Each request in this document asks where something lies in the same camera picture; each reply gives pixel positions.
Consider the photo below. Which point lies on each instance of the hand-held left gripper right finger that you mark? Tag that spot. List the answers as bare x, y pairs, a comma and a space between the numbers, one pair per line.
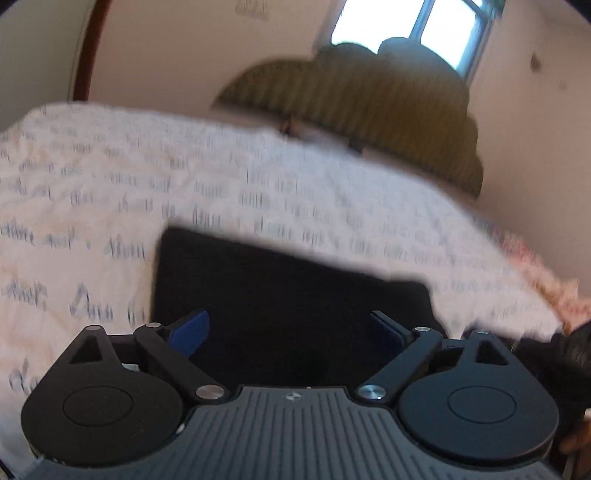
385, 331

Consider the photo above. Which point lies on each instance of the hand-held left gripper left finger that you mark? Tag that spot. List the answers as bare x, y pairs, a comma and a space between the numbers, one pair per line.
190, 331

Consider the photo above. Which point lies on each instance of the black pants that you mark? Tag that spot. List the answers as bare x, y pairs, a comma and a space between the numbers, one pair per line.
286, 300

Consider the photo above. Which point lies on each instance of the person's right hand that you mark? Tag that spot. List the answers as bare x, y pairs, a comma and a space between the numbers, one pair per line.
576, 441

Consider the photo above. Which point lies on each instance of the pink floral cloth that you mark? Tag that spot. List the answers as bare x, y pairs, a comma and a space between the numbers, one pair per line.
545, 277

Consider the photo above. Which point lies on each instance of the white script-print bedspread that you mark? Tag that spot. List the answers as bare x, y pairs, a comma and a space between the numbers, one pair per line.
277, 194

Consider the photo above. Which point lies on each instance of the olive upholstered headboard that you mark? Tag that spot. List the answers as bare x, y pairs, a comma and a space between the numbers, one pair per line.
369, 101

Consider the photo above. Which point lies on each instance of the red-brown wooden trim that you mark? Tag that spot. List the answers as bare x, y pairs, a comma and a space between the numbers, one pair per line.
92, 46

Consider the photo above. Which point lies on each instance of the window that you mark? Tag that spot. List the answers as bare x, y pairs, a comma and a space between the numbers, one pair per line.
369, 23

